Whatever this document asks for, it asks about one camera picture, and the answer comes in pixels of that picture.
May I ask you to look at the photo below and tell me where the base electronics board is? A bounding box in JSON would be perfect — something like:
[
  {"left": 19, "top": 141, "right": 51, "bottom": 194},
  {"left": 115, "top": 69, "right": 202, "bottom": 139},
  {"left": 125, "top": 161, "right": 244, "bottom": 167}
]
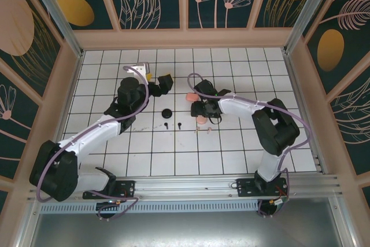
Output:
[{"left": 268, "top": 196, "right": 290, "bottom": 210}]

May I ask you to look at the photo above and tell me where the grey metal panel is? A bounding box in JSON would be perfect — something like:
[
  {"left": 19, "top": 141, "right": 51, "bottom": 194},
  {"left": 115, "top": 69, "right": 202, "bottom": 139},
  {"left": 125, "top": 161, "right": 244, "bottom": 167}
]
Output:
[{"left": 30, "top": 212, "right": 352, "bottom": 247}]

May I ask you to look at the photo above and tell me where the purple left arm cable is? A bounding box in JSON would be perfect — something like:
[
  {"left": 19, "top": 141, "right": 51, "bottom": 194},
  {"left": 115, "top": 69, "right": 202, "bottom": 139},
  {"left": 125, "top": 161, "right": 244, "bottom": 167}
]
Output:
[{"left": 36, "top": 65, "right": 150, "bottom": 222}]

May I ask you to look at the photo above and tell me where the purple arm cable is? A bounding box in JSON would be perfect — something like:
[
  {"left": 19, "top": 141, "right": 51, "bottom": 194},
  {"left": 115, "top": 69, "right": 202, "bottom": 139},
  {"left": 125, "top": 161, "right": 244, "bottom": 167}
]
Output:
[
  {"left": 187, "top": 72, "right": 312, "bottom": 219},
  {"left": 36, "top": 65, "right": 150, "bottom": 222}
]

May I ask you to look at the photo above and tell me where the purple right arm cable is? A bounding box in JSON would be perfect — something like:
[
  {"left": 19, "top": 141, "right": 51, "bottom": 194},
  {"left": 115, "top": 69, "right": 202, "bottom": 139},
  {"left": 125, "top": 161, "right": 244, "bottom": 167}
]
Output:
[{"left": 187, "top": 72, "right": 312, "bottom": 219}]

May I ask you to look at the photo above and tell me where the aluminium table side rail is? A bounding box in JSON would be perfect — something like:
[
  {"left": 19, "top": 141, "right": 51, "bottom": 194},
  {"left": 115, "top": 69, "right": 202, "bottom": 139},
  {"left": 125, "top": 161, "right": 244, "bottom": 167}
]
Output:
[
  {"left": 16, "top": 51, "right": 84, "bottom": 247},
  {"left": 282, "top": 51, "right": 358, "bottom": 247}
]

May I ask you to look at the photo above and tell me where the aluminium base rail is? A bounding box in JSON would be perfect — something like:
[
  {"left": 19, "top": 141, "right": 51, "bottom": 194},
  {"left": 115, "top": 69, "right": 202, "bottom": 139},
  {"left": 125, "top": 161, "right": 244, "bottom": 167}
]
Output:
[{"left": 27, "top": 174, "right": 343, "bottom": 201}]

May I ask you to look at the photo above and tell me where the aluminium corner post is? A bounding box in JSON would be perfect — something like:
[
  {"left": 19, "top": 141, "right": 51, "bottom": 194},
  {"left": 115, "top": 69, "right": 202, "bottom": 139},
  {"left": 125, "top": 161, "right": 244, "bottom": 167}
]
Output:
[
  {"left": 284, "top": 0, "right": 338, "bottom": 56},
  {"left": 24, "top": 0, "right": 85, "bottom": 58}
]

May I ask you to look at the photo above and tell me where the slotted grey cable duct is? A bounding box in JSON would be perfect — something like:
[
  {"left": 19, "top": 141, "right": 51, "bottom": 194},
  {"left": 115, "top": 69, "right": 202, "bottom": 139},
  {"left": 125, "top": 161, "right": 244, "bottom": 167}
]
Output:
[{"left": 40, "top": 202, "right": 260, "bottom": 213}]

